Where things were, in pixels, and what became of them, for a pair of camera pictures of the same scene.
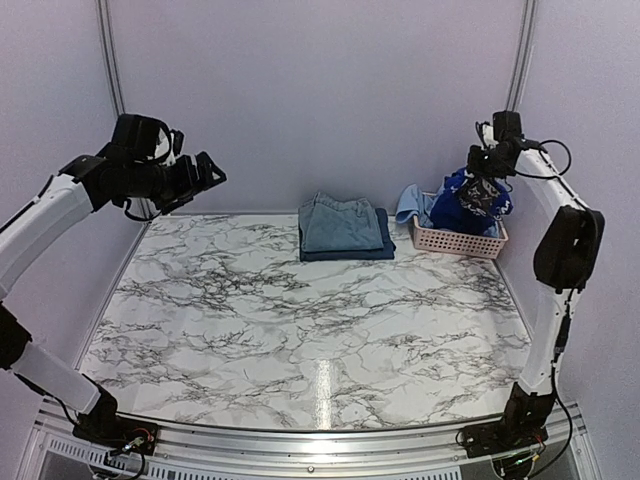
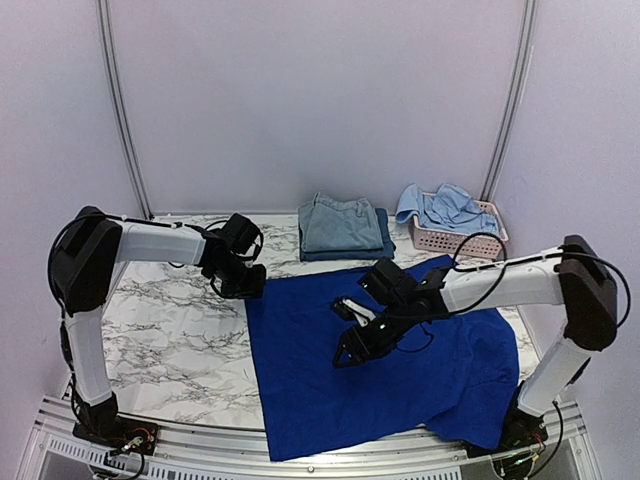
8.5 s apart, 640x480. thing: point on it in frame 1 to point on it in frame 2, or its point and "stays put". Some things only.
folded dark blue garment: x=385 y=253 stays put
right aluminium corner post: x=523 y=55 stays put
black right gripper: x=474 y=168 to x=359 y=348
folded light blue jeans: x=329 y=225 stays put
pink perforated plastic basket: x=459 y=243 stays put
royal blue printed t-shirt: x=470 y=204 to x=456 y=376
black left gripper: x=188 y=185 to x=253 y=290
